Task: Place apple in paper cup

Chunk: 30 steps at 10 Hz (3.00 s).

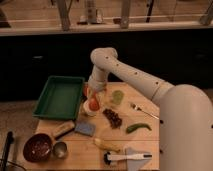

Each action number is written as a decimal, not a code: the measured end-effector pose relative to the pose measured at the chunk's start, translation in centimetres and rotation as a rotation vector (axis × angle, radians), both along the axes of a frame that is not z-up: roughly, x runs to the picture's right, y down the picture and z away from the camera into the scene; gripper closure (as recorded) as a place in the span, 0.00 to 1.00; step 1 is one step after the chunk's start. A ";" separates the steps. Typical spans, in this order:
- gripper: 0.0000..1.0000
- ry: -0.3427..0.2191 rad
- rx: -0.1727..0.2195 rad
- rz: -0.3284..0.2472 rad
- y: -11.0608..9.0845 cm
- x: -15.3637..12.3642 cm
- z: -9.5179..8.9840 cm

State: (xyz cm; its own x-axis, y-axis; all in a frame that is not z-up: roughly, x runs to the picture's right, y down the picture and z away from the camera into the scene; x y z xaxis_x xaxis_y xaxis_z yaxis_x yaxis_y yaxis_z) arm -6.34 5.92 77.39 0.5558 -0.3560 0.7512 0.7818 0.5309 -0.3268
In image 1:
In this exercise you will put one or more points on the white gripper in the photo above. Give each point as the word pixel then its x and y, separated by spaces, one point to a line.
pixel 95 85

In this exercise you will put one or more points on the red apple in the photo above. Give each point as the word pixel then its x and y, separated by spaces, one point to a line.
pixel 93 105

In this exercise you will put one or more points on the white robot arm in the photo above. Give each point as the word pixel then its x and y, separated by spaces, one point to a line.
pixel 186 112

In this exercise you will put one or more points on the white paper cup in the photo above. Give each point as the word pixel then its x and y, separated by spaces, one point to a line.
pixel 87 109

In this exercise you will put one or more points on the green translucent cup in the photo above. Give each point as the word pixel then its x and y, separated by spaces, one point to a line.
pixel 117 97

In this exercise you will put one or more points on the small metal cup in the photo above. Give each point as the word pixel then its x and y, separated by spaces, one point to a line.
pixel 60 149

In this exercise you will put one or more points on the green plastic tray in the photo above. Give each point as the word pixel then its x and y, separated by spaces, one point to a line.
pixel 60 98

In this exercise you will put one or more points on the blue sponge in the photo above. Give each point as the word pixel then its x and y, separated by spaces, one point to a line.
pixel 85 128

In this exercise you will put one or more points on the dark grape bunch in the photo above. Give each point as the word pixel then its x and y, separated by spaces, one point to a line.
pixel 113 118

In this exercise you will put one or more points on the wooden block brush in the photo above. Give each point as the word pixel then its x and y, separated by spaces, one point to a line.
pixel 63 128

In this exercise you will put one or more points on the silver fork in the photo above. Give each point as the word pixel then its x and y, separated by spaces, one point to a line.
pixel 137 108

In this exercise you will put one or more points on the green chili pepper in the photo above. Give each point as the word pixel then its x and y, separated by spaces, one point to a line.
pixel 136 126

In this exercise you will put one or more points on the yellow banana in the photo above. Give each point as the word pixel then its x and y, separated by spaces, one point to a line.
pixel 105 145

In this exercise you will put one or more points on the dark brown bowl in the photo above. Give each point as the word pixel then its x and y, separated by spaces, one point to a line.
pixel 38 148

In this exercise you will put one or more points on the grey cloth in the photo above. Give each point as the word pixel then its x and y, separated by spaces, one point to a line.
pixel 136 165

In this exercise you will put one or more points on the black stand pole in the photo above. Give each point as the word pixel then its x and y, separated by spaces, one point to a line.
pixel 6 149

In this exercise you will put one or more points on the white handled brush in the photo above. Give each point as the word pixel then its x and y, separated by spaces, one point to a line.
pixel 109 158

